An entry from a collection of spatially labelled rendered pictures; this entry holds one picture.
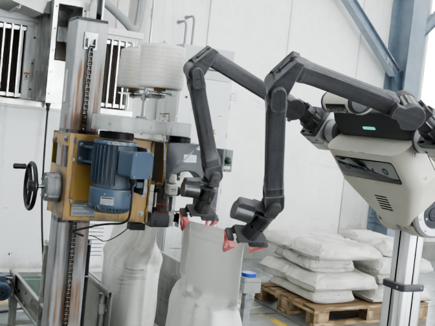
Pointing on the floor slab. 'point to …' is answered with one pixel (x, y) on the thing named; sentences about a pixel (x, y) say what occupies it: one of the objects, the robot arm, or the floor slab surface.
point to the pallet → (322, 310)
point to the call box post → (245, 308)
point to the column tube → (70, 119)
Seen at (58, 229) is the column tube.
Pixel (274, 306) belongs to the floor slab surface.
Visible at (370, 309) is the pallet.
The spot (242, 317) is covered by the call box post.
